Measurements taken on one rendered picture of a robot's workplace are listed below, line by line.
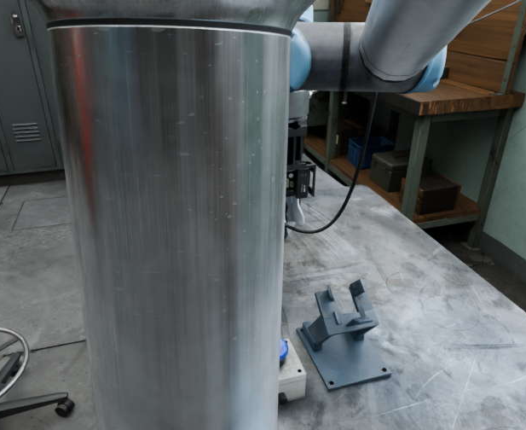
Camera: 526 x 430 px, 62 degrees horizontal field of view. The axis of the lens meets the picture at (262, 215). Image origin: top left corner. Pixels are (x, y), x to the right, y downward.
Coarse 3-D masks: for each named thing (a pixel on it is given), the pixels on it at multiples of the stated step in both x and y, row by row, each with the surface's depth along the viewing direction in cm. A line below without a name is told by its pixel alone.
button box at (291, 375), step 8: (288, 344) 63; (288, 352) 62; (280, 360) 60; (288, 360) 61; (296, 360) 61; (280, 368) 59; (288, 368) 59; (296, 368) 59; (280, 376) 58; (288, 376) 58; (296, 376) 58; (304, 376) 59; (280, 384) 58; (288, 384) 58; (296, 384) 59; (304, 384) 59; (280, 392) 59; (288, 392) 59; (296, 392) 60; (304, 392) 60; (280, 400) 58; (288, 400) 60
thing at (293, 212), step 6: (288, 198) 73; (294, 198) 72; (288, 204) 74; (294, 204) 72; (288, 210) 74; (294, 210) 73; (300, 210) 71; (288, 216) 75; (294, 216) 74; (300, 216) 71; (288, 222) 75; (294, 222) 76; (300, 222) 72; (288, 234) 76
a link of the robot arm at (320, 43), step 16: (304, 32) 48; (320, 32) 48; (336, 32) 48; (304, 48) 46; (320, 48) 48; (336, 48) 47; (304, 64) 47; (320, 64) 48; (336, 64) 48; (304, 80) 49; (320, 80) 50; (336, 80) 49
